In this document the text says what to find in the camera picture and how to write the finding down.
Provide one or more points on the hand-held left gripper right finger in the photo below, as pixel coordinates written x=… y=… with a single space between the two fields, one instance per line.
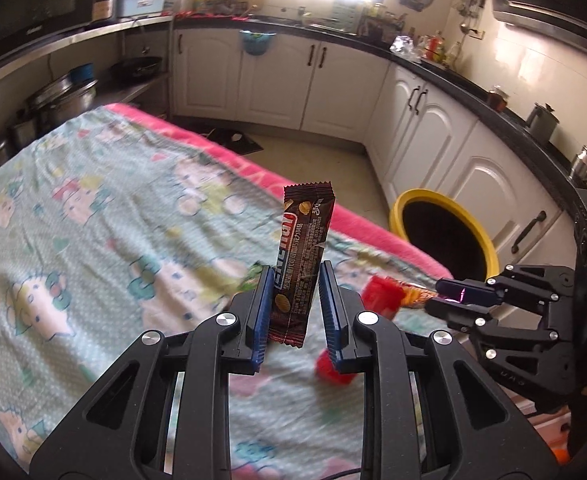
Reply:
x=331 y=320

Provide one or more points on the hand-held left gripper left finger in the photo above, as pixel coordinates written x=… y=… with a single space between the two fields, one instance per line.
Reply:
x=263 y=320

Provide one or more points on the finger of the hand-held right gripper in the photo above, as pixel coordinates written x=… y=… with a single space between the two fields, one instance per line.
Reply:
x=518 y=355
x=473 y=292

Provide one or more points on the orange snack wrapper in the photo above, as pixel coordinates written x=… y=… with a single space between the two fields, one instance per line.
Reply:
x=416 y=297

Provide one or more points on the brown chocolate bar wrapper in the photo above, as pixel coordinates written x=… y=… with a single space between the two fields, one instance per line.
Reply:
x=303 y=240

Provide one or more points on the yellow rimmed black trash bin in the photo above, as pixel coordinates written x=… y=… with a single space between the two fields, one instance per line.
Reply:
x=397 y=215

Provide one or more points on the steel kettle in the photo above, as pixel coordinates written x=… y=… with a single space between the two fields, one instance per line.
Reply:
x=584 y=165

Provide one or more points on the white kitchen cabinets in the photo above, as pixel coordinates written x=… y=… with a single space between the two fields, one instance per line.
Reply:
x=438 y=130

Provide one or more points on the steel lidded cup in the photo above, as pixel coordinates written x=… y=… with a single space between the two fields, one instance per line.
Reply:
x=542 y=122

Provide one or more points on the black floor mat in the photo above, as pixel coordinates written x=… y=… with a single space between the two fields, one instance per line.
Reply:
x=238 y=142

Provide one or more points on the cartoon printed blanket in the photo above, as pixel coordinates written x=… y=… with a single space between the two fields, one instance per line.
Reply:
x=98 y=220

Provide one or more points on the dark glass jar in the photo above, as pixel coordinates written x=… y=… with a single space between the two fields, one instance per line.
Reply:
x=498 y=99

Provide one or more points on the red bottle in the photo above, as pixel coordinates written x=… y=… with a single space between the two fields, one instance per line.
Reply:
x=434 y=46

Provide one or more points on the clear crumpled plastic bag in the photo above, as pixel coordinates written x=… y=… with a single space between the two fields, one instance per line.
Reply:
x=403 y=45

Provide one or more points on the blue hanging cabinet bin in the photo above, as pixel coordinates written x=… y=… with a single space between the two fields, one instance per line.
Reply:
x=257 y=42

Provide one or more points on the hanging kitchen utensils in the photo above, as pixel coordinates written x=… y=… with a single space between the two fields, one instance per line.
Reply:
x=471 y=10

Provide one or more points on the black frying pan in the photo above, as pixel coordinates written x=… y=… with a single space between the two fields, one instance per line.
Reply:
x=136 y=66

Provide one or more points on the large steel steamer pot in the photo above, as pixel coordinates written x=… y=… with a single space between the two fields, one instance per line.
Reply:
x=66 y=100

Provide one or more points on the pale green drawer organizer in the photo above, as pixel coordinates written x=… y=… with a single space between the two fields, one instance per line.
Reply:
x=348 y=14

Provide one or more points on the small steel pot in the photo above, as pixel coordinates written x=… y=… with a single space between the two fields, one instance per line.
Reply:
x=22 y=132

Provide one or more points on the blue bowl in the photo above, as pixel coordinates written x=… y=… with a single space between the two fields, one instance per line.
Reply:
x=83 y=72

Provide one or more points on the blue plastic basket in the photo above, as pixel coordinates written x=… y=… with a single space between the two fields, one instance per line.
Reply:
x=141 y=2

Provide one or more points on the black microwave oven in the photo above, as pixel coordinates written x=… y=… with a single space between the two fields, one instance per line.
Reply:
x=33 y=5

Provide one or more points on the wall socket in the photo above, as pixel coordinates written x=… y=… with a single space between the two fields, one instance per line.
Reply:
x=477 y=35

